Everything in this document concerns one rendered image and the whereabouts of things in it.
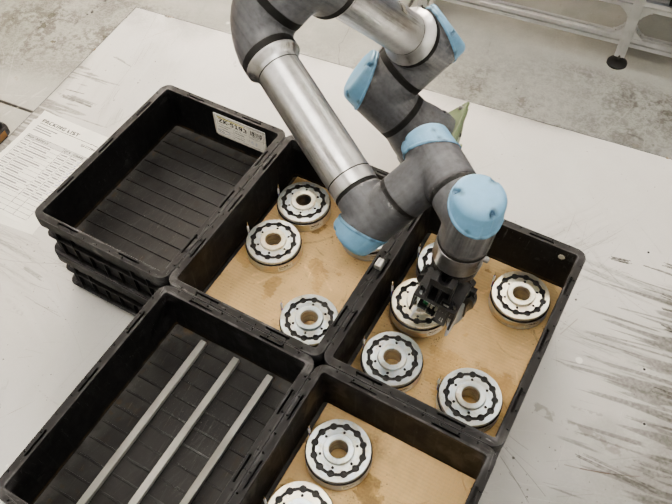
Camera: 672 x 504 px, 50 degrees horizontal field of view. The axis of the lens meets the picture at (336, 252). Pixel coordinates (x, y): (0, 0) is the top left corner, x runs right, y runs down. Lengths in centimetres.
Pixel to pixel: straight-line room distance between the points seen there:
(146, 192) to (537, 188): 85
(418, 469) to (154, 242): 65
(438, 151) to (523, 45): 222
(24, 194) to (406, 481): 107
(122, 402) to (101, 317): 30
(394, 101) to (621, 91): 169
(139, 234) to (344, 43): 187
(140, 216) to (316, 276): 38
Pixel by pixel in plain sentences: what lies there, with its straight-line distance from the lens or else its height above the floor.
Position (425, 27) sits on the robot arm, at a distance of 147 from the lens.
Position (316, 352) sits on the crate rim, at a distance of 114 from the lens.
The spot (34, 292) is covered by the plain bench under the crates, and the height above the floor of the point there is 70.
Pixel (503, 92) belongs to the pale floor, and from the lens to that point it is 298.
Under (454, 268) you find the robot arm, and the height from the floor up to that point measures 110.
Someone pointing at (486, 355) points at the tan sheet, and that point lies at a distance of 128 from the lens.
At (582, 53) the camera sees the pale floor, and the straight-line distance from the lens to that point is 324.
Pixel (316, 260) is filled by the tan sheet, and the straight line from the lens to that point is 136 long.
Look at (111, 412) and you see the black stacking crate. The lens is 127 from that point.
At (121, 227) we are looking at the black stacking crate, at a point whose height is 83.
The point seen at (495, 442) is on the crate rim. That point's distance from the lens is 110.
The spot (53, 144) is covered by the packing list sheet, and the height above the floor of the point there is 70.
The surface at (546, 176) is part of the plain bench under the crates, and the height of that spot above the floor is 70.
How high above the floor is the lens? 194
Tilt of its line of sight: 54 degrees down
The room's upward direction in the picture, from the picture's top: 1 degrees counter-clockwise
